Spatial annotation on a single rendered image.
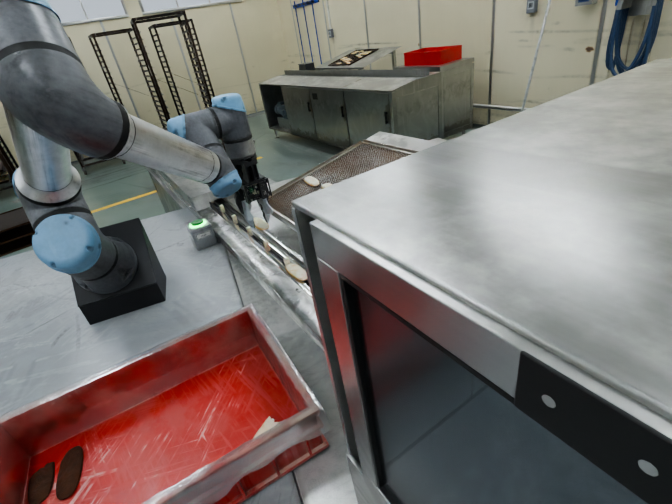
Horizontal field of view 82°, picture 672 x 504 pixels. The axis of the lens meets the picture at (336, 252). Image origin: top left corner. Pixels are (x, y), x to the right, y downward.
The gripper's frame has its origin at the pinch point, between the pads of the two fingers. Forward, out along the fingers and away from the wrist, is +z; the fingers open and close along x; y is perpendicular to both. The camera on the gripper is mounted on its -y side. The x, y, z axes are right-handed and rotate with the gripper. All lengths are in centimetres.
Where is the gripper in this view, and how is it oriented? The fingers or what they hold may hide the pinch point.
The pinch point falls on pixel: (258, 220)
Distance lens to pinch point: 117.4
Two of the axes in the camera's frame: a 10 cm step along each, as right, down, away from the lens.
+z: 1.5, 8.5, 5.1
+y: 5.4, 3.6, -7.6
